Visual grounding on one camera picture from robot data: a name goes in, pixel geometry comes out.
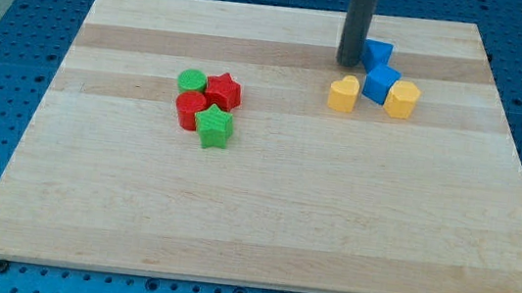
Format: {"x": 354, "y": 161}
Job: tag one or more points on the wooden board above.
{"x": 302, "y": 198}

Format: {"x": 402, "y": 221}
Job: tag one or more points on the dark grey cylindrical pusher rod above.
{"x": 354, "y": 32}

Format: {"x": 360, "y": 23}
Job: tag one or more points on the yellow heart block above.
{"x": 343, "y": 94}

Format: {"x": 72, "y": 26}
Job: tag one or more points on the yellow hexagon block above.
{"x": 402, "y": 99}

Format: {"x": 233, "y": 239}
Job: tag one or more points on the green star block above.
{"x": 214, "y": 127}

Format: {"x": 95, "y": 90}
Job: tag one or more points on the green cylinder block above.
{"x": 192, "y": 80}

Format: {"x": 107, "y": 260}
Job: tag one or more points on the red cylinder block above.
{"x": 188, "y": 104}

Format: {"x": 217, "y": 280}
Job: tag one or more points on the blue cube block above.
{"x": 378, "y": 83}

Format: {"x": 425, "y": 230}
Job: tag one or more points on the blue triangle block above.
{"x": 375, "y": 53}

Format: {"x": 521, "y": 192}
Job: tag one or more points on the red star block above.
{"x": 223, "y": 91}

